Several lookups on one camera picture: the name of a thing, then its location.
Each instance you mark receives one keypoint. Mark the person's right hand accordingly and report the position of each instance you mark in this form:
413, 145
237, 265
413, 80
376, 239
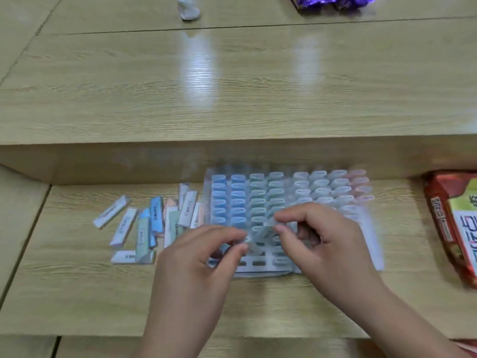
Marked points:
335, 257

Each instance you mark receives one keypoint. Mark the person's left hand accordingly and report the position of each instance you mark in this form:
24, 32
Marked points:
186, 279

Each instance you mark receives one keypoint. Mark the person's left thumb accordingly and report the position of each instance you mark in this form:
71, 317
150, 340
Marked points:
233, 262

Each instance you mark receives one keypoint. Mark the person's right thumb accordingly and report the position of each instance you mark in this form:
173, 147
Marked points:
290, 244

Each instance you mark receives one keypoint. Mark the small clear sticker tab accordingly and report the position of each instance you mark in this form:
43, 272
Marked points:
261, 234

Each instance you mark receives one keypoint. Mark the person's left forearm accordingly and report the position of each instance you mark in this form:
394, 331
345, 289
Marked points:
175, 343

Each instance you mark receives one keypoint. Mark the person's right forearm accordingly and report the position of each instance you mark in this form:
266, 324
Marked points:
395, 328

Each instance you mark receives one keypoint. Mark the sheet of pastel sticker tabs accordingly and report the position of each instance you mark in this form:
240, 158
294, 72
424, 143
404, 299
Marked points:
275, 190

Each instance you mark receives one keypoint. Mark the pile of pastel paper strips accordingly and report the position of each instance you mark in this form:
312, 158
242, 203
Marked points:
149, 223

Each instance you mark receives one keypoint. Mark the red snack packet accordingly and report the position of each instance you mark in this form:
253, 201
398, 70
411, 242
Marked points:
456, 227

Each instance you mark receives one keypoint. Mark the purple foil bag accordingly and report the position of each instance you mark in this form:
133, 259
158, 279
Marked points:
331, 0

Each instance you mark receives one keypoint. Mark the white crumpled tissue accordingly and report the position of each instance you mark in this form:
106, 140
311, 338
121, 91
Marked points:
188, 9

